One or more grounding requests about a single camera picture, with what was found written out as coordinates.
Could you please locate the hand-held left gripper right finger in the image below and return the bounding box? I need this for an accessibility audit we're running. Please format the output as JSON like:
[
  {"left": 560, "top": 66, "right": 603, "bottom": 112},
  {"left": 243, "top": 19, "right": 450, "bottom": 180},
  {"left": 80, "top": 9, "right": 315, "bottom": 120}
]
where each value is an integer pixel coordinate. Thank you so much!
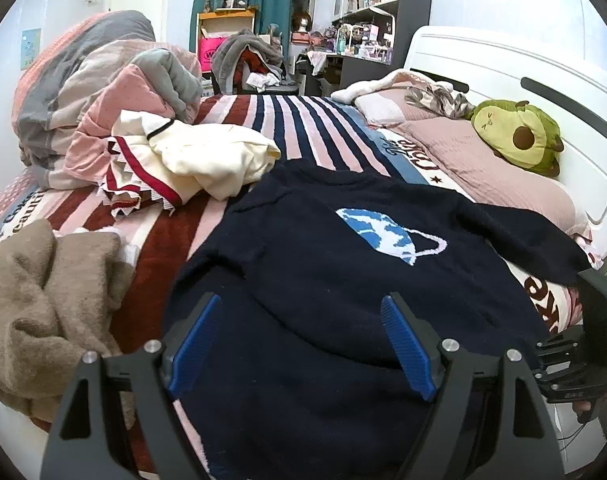
[{"left": 380, "top": 294, "right": 567, "bottom": 480}]

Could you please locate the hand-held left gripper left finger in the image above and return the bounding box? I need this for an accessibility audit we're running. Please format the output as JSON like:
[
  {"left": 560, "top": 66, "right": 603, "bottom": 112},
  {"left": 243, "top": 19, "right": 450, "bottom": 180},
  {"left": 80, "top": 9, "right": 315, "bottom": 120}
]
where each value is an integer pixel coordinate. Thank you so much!
[{"left": 41, "top": 292, "right": 223, "bottom": 480}]

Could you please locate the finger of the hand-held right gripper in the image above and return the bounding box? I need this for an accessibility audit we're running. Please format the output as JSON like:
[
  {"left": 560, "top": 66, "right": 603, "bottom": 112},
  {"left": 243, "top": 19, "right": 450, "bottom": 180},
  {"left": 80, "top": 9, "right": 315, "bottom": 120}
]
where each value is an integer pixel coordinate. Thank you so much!
[{"left": 533, "top": 329, "right": 584, "bottom": 385}]

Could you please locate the navy sweater with planet print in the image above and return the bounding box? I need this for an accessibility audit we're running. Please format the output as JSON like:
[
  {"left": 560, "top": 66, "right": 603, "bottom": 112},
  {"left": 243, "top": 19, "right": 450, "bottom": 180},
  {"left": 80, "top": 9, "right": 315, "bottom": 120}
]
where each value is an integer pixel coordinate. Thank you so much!
[{"left": 161, "top": 160, "right": 591, "bottom": 480}]

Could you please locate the tan sweater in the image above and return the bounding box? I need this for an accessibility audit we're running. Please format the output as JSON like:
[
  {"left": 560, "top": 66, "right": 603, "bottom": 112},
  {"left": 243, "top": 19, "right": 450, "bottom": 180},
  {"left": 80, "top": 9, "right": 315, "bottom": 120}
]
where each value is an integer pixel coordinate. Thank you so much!
[{"left": 0, "top": 219, "right": 137, "bottom": 423}]

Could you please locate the avocado plush toy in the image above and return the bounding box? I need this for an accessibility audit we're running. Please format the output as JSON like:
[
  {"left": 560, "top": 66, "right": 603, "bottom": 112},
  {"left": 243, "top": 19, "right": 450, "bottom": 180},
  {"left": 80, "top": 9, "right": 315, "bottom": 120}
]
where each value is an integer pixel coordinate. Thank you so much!
[{"left": 466, "top": 99, "right": 564, "bottom": 177}]

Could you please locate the cream garment with red trim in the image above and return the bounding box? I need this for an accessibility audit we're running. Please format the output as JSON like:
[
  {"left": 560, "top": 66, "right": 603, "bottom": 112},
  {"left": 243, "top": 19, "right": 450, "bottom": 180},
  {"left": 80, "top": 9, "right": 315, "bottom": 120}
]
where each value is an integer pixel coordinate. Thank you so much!
[{"left": 98, "top": 110, "right": 282, "bottom": 218}]

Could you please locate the pink pillow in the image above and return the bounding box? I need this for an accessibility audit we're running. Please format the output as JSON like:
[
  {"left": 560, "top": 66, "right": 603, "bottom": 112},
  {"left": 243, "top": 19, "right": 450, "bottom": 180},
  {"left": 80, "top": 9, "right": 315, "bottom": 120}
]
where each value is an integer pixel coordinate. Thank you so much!
[{"left": 353, "top": 87, "right": 591, "bottom": 241}]

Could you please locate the striped blanket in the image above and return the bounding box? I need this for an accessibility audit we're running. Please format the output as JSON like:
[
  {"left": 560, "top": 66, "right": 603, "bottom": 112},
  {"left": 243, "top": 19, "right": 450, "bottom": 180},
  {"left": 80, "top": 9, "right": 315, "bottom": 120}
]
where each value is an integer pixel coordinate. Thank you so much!
[{"left": 0, "top": 92, "right": 599, "bottom": 480}]

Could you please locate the patterned grey cloth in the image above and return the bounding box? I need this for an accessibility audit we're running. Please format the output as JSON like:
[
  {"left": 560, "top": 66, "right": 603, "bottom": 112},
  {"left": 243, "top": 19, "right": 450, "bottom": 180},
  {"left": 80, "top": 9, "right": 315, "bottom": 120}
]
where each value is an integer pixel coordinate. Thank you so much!
[{"left": 405, "top": 81, "right": 477, "bottom": 120}]

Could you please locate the white headboard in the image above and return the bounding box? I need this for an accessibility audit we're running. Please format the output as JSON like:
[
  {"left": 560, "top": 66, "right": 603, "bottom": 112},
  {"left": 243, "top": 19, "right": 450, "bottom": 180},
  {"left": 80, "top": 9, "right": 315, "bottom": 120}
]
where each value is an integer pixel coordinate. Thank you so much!
[{"left": 403, "top": 25, "right": 607, "bottom": 261}]

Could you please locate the white fleece blanket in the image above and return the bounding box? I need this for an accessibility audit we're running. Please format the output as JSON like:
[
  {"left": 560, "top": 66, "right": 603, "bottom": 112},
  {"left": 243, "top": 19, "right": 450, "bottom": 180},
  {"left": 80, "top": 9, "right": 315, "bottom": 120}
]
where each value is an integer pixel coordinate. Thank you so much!
[{"left": 331, "top": 69, "right": 454, "bottom": 126}]

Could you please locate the dark desk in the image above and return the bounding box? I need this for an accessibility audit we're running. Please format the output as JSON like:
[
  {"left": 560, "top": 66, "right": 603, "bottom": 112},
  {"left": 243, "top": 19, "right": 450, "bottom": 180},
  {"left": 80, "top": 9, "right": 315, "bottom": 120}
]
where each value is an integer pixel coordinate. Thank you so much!
[{"left": 288, "top": 42, "right": 407, "bottom": 98}]

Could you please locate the pink box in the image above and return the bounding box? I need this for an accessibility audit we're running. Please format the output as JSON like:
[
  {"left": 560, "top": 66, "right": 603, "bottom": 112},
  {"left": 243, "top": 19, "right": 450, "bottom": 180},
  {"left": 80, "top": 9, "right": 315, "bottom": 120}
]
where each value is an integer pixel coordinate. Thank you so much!
[{"left": 198, "top": 35, "right": 229, "bottom": 76}]

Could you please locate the pink and grey duvet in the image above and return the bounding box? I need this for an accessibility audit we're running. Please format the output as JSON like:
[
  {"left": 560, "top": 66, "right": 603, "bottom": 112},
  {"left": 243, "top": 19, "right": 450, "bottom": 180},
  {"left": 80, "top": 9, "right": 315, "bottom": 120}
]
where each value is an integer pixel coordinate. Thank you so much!
[{"left": 11, "top": 10, "right": 204, "bottom": 191}]

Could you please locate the yellow shelf unit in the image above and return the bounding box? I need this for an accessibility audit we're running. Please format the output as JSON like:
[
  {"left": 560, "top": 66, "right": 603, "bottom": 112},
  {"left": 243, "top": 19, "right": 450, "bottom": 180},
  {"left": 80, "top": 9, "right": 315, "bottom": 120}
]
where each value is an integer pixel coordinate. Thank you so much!
[{"left": 196, "top": 7, "right": 259, "bottom": 86}]

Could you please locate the blue wall poster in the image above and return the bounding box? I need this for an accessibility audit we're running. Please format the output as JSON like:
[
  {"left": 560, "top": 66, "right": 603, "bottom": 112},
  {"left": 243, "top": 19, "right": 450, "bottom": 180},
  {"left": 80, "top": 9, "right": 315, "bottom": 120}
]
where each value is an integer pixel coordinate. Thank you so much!
[{"left": 21, "top": 28, "right": 42, "bottom": 71}]

